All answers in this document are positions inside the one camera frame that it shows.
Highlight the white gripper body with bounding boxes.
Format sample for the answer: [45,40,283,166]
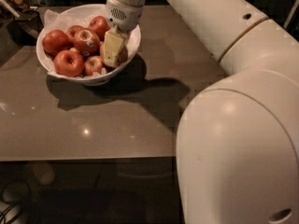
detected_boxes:
[105,0,143,34]

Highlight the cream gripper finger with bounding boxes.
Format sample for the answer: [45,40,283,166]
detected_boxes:
[103,26,125,67]

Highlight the yellowish red apple with sticker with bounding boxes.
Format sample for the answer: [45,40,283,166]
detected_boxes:
[100,42,128,68]

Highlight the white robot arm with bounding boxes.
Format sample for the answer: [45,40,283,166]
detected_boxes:
[105,0,299,224]

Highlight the red apple back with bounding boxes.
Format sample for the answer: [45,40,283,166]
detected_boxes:
[88,16,110,41]

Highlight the red apple centre with sticker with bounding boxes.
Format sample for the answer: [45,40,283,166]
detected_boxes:
[66,25,100,56]

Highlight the small red apple front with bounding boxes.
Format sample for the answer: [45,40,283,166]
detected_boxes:
[84,56,103,77]

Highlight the white bowl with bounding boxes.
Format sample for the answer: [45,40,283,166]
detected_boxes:
[36,3,142,87]

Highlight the red apple front left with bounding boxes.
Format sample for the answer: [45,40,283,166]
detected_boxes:
[54,50,84,77]

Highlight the red apple far left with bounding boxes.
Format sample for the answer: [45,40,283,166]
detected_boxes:
[42,30,72,56]

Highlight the white paper liner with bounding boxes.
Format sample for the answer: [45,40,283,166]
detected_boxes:
[38,5,140,79]

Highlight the dark bag on left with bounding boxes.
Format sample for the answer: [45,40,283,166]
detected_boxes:
[0,0,43,41]

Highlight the black cables on floor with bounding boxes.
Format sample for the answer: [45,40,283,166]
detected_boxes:
[0,171,104,224]

